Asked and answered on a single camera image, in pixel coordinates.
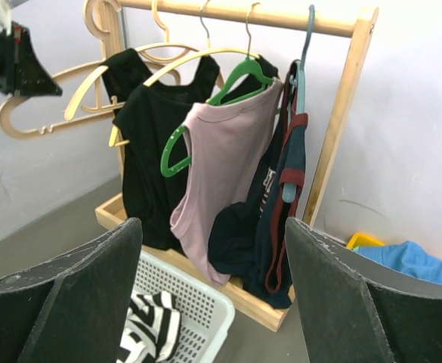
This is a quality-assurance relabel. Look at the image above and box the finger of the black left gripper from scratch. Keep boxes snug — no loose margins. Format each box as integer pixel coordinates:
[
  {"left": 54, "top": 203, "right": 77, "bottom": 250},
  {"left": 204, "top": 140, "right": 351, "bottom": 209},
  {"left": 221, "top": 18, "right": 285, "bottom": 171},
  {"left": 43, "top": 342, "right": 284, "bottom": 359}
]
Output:
[{"left": 7, "top": 28, "right": 63, "bottom": 97}]

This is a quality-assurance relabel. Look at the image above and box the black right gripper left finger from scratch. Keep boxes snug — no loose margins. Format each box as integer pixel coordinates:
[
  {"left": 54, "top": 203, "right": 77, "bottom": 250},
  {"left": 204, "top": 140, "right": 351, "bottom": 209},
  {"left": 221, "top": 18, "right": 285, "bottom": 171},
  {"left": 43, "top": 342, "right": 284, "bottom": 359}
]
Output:
[{"left": 0, "top": 218, "right": 143, "bottom": 362}]

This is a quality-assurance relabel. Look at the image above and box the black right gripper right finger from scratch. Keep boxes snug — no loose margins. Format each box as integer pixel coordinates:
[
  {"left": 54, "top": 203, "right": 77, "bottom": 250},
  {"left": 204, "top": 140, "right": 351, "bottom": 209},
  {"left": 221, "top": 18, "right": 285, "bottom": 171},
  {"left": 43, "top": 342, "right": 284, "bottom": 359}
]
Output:
[{"left": 285, "top": 217, "right": 442, "bottom": 362}]

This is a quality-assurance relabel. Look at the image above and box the black white striped tank top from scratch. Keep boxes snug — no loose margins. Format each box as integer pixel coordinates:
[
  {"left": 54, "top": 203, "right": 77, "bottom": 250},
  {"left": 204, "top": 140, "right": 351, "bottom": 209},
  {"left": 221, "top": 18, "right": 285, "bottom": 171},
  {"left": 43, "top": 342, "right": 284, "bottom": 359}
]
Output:
[{"left": 116, "top": 291, "right": 181, "bottom": 363}]

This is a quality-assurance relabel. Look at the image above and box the beige wooden hanger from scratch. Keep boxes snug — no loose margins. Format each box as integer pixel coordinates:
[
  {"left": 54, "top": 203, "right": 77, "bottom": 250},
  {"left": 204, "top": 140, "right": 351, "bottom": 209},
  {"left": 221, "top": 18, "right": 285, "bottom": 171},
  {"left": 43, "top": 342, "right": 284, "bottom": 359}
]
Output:
[{"left": 0, "top": 1, "right": 196, "bottom": 139}]

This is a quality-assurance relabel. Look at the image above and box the small black tank top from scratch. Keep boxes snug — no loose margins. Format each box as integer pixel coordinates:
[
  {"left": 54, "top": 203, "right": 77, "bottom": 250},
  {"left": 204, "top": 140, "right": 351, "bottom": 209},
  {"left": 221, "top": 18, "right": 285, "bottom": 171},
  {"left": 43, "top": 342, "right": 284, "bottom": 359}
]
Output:
[{"left": 102, "top": 48, "right": 153, "bottom": 106}]

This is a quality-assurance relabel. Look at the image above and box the yellow metal-hook hanger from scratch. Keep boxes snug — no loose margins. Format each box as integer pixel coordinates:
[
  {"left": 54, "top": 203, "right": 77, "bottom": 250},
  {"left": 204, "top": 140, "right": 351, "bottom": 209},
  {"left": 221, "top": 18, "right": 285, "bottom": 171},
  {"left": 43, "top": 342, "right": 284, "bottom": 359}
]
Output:
[{"left": 108, "top": 0, "right": 261, "bottom": 148}]

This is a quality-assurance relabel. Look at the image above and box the blue plastic hanger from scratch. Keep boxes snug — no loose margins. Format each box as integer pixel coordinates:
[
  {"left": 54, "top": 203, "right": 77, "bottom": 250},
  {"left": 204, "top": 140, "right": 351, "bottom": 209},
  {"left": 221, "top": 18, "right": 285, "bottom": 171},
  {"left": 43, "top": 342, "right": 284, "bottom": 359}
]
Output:
[{"left": 282, "top": 4, "right": 315, "bottom": 203}]

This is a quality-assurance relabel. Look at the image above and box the pink tank top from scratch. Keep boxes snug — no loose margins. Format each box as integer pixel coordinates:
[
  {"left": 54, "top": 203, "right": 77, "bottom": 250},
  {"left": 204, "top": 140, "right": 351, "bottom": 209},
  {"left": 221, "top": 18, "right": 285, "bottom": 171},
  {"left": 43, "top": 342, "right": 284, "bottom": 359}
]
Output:
[{"left": 170, "top": 77, "right": 283, "bottom": 286}]

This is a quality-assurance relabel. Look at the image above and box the yellow plastic bin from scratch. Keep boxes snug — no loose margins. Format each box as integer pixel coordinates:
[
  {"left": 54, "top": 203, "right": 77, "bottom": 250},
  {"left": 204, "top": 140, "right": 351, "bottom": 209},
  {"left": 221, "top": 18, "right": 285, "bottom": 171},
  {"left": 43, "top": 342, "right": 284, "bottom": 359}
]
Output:
[{"left": 347, "top": 232, "right": 385, "bottom": 250}]

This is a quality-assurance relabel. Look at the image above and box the blue bucket hat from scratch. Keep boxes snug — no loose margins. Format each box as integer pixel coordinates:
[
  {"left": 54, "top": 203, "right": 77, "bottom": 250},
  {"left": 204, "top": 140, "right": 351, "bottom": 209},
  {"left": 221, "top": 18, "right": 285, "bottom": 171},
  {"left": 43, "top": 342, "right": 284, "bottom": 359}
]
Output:
[{"left": 353, "top": 240, "right": 442, "bottom": 286}]

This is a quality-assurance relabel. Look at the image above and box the navy maroon-trimmed jersey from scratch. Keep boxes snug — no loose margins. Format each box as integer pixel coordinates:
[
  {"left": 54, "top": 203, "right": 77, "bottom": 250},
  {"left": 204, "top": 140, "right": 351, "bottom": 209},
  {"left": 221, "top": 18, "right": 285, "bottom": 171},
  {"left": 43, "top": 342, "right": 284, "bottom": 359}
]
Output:
[{"left": 208, "top": 60, "right": 308, "bottom": 309}]

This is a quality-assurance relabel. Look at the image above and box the white plastic laundry basket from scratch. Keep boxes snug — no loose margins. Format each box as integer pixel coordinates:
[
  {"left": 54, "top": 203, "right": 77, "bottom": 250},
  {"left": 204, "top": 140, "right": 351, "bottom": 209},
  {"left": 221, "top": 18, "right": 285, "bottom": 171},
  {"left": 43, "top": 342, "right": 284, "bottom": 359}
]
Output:
[{"left": 133, "top": 250, "right": 235, "bottom": 363}]

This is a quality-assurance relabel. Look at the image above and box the wooden clothes rack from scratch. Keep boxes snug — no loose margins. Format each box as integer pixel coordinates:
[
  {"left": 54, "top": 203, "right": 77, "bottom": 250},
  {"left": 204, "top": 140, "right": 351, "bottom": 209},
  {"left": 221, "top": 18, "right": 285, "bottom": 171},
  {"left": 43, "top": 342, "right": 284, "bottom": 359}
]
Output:
[{"left": 85, "top": 1, "right": 379, "bottom": 332}]

